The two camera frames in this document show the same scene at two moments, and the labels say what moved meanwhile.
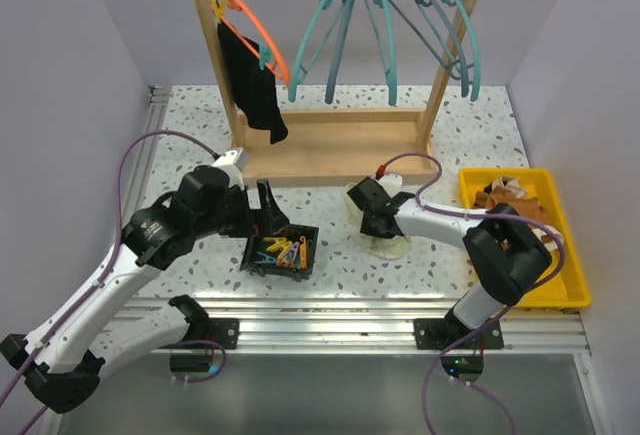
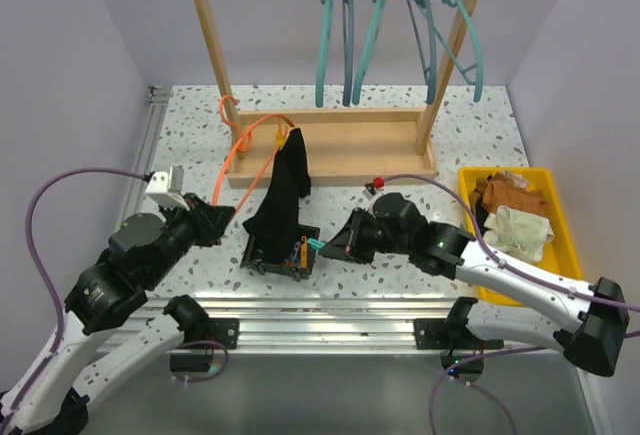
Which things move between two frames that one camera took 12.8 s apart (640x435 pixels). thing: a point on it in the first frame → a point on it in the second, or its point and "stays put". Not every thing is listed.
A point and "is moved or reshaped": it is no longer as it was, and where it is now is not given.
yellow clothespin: [218, 10] → [279, 139]
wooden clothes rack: [334, 147] stays put
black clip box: [289, 253] stays put
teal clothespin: [265, 55] → [316, 243]
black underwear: [253, 88] → [274, 222]
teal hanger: [324, 3] → [327, 24]
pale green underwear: [383, 247] is moved or reshaped
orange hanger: [237, 3] → [242, 143]
